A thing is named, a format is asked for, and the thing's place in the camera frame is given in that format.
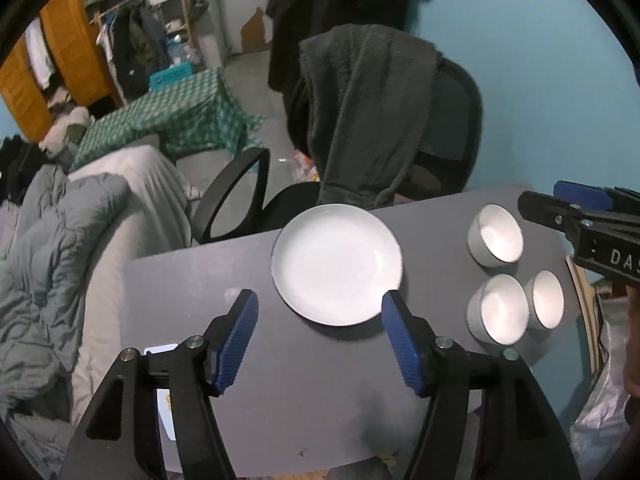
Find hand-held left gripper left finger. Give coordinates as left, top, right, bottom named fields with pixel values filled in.
left=60, top=288, right=260, bottom=480

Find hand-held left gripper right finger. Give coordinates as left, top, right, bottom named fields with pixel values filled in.
left=381, top=290, right=581, bottom=480

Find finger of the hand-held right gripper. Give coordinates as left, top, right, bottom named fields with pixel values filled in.
left=517, top=190, right=597, bottom=234
left=553, top=180, right=640, bottom=216

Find white ribbed bowl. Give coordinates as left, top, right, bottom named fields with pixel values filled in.
left=525, top=270, right=566, bottom=331
left=466, top=273, right=530, bottom=346
left=467, top=203, right=525, bottom=268

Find white plate with black rim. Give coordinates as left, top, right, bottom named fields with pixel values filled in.
left=270, top=203, right=404, bottom=326

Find wooden board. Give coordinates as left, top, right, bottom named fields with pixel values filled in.
left=565, top=255, right=608, bottom=376

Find white smartphone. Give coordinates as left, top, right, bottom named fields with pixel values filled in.
left=143, top=342, right=180, bottom=443

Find black office chair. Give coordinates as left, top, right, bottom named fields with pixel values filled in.
left=191, top=57, right=483, bottom=246

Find light grey bed sheet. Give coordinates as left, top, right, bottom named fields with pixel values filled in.
left=67, top=145, right=206, bottom=426

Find white plastic bag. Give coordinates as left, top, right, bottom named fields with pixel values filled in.
left=570, top=355, right=633, bottom=478

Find orange snack packet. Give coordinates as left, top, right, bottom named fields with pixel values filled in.
left=290, top=150, right=321, bottom=183

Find grey duvet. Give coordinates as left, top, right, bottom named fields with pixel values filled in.
left=0, top=162, right=132, bottom=461

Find dark grey fleece blanket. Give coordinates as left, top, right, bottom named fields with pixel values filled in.
left=298, top=23, right=443, bottom=211

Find green checkered cloth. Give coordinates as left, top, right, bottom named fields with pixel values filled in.
left=70, top=66, right=268, bottom=173

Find beige clothes pile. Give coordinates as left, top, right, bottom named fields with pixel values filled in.
left=39, top=105, right=96, bottom=158

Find blue plastic crate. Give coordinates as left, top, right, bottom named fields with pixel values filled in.
left=149, top=64, right=195, bottom=90

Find black clothes pile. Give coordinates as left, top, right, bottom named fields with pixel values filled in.
left=0, top=135, right=53, bottom=206

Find black hanging coat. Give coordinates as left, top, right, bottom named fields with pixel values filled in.
left=266, top=0, right=432, bottom=156

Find dark hanging clothes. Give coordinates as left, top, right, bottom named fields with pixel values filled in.
left=97, top=2, right=173, bottom=101

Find orange wooden wardrobe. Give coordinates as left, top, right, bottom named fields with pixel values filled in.
left=0, top=0, right=123, bottom=143

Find white hanging shirt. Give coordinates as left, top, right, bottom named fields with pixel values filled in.
left=24, top=17, right=56, bottom=88

